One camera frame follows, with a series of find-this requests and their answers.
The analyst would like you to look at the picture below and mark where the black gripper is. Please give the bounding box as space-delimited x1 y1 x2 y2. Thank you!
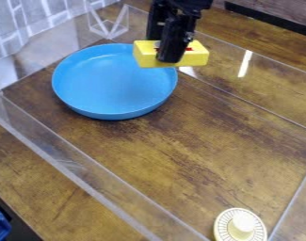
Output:
146 0 212 63

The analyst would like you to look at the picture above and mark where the clear acrylic barrier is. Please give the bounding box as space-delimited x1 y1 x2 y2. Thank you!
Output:
0 92 208 241

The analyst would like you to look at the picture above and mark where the yellow butter brick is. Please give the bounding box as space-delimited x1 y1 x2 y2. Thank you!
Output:
132 40 208 68

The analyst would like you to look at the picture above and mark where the blue round tray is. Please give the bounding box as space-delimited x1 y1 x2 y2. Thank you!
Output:
52 43 178 121

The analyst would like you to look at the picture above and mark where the cream round lid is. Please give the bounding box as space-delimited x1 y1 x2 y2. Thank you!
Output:
212 208 267 241

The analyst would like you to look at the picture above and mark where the clear acrylic corner bracket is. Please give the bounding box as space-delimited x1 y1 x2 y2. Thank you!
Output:
84 0 130 40

